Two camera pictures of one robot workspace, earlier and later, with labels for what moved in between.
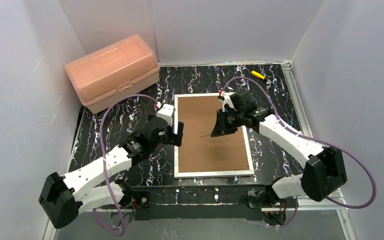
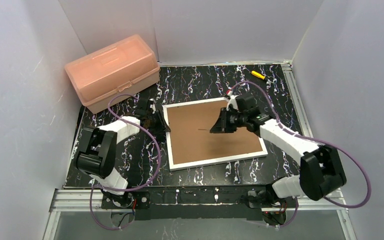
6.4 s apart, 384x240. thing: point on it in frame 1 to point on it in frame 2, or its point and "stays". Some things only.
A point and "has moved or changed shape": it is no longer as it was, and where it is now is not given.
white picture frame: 201,155 has moved or changed shape
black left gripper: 171,134 to 153,120
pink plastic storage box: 100,79 stays
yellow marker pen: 257,74 stays
